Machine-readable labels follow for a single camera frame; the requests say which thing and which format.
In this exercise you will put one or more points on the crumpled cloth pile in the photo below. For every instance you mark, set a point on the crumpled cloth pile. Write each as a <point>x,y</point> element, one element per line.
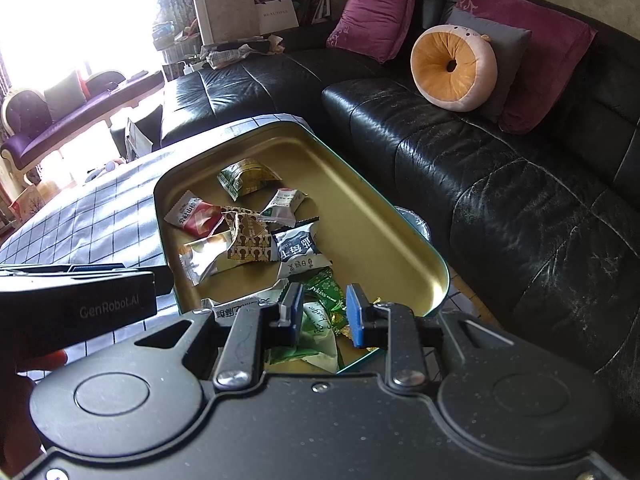
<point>240,52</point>

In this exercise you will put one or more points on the person's left hand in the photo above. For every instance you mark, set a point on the person's left hand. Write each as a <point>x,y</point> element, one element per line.
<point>42,360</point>

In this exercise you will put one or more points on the white green snack packet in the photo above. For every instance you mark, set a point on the white green snack packet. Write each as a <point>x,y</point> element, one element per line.
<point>282,205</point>

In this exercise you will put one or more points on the large bright window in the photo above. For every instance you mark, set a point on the large bright window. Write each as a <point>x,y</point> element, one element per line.
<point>75,10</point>

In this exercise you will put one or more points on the dark green snack packet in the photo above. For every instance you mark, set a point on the dark green snack packet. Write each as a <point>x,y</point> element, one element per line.
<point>325,295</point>

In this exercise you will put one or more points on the round orange plush cushion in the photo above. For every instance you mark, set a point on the round orange plush cushion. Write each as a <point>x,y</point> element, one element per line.
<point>435,70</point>

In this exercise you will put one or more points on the magenta cushion with swirl pattern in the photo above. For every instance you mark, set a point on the magenta cushion with swirl pattern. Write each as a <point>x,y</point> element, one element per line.
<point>550,60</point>

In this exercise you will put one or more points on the gold tin box teal outside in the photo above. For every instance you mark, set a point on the gold tin box teal outside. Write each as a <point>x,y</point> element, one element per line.
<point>375,240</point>

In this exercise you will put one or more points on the brown patterned snack packet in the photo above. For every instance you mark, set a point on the brown patterned snack packet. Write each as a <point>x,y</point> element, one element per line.
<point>247,240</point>

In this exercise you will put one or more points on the purple chaise longue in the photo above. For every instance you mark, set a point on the purple chaise longue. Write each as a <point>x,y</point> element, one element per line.
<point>75,120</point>

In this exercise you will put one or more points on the black round stool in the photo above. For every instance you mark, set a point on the black round stool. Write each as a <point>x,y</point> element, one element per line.
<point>147,120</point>

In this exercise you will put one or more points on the black leather sofa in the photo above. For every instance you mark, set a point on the black leather sofa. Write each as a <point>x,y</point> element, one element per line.
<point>500,185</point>

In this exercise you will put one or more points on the white paper bag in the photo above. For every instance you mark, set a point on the white paper bag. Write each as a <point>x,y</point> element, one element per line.
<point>277,15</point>

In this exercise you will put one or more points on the red white snack packet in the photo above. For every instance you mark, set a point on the red white snack packet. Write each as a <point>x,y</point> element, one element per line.
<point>192,215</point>

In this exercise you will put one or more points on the cluttered side shelf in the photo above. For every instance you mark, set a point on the cluttered side shelf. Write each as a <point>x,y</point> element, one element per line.
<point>175,50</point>

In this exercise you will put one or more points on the paper gift bag tree print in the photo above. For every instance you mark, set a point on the paper gift bag tree print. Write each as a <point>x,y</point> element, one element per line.
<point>35,205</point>

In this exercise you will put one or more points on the black white snack packet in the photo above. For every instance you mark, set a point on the black white snack packet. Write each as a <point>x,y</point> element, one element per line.
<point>300,250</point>

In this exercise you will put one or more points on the spiral desk calendar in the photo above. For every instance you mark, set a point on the spiral desk calendar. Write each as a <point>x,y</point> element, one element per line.
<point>136,142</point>

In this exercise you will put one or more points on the orange silver snack packet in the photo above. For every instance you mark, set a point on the orange silver snack packet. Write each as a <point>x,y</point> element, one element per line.
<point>205,257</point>

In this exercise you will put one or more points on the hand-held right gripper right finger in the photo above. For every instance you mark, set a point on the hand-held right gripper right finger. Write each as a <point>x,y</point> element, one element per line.
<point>356,317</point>

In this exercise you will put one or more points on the blue checked cloth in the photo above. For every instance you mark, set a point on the blue checked cloth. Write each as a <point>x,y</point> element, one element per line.
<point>100,210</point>

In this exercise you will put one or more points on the leaning picture frames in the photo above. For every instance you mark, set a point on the leaning picture frames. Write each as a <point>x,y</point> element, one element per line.
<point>316,4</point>

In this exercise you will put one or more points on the plain magenta cushion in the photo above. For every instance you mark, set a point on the plain magenta cushion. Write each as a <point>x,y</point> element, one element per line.
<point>375,15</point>

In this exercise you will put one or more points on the grey cushion on chaise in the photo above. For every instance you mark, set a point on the grey cushion on chaise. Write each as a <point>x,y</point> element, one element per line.
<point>62,97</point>

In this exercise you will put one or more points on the light green snack packet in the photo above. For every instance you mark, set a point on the light green snack packet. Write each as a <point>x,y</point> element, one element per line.
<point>315,345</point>

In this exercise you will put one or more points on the green gold snack packet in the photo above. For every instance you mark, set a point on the green gold snack packet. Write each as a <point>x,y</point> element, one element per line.
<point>247,175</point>

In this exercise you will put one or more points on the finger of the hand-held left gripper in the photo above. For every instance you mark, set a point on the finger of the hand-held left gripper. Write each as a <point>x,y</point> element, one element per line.
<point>100,267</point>
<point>162,280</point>

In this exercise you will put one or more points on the grey square cushion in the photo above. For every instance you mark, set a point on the grey square cushion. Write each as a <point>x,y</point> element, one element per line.
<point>510,55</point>

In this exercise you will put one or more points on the silver foil packet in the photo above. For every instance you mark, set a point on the silver foil packet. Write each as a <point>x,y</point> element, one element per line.
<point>415,222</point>

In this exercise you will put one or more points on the red cushion on chaise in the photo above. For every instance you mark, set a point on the red cushion on chaise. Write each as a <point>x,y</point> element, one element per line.
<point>85,89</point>

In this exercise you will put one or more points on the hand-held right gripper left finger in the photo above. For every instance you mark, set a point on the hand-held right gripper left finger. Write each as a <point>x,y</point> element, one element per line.
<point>295,317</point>

